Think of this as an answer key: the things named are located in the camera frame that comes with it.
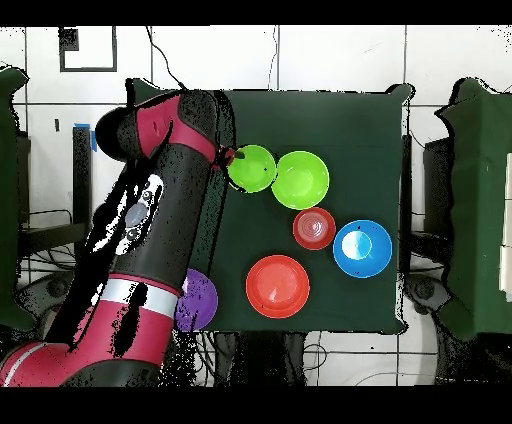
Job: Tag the small green bowl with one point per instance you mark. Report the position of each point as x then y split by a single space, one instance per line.
254 170

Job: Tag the large green bowl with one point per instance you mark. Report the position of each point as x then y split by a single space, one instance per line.
302 180

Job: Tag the small orange bowl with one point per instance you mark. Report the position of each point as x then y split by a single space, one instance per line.
314 228

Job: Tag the large orange bowl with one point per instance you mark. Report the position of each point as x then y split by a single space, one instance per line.
276 286

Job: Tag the large purple bowl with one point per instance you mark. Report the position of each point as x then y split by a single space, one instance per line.
200 304

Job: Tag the blue bowl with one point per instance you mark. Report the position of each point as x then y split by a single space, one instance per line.
362 264

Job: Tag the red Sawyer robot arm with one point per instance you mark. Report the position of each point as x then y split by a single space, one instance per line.
172 224

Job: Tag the dark green tablecloth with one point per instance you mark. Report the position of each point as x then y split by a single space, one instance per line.
352 132

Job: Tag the blue tape strip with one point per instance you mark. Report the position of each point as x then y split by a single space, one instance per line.
92 138

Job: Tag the black metal stand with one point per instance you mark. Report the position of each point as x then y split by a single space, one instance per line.
82 180

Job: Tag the black box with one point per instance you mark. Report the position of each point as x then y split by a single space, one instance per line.
438 188

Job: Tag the black office chair base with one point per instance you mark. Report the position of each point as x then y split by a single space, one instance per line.
40 294

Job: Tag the green cloth side table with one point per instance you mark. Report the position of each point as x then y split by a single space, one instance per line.
480 200
8 260

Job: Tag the black square floor frame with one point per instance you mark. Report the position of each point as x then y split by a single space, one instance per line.
88 70

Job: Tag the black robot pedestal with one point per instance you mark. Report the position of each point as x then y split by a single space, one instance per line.
260 360

